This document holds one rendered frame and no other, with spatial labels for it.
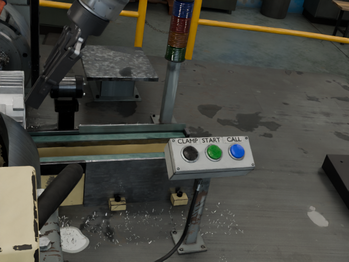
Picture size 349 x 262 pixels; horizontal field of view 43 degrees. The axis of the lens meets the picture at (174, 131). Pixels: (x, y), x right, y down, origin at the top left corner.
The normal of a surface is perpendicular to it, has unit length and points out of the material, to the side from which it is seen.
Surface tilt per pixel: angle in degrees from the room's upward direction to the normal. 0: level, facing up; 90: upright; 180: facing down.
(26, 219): 0
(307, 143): 0
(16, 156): 47
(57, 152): 90
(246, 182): 0
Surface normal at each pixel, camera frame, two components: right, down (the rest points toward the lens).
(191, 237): 0.28, 0.54
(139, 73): 0.15, -0.84
